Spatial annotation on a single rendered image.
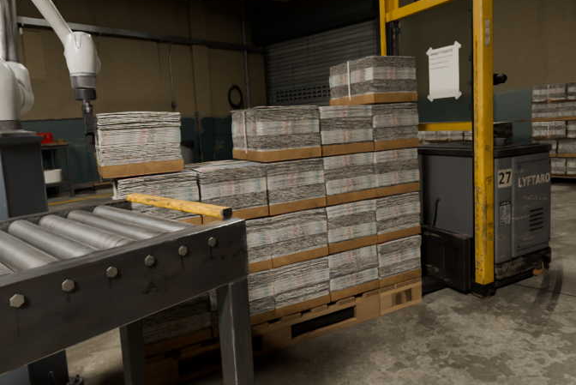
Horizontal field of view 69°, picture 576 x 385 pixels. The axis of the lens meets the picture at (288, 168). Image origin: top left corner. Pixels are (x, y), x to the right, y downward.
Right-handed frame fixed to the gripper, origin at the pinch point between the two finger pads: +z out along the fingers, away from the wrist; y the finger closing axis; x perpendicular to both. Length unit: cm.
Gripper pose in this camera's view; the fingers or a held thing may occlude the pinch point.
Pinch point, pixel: (90, 143)
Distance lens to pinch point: 177.6
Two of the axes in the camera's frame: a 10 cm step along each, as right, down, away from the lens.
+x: -8.8, 1.0, -4.6
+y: -4.7, -0.7, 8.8
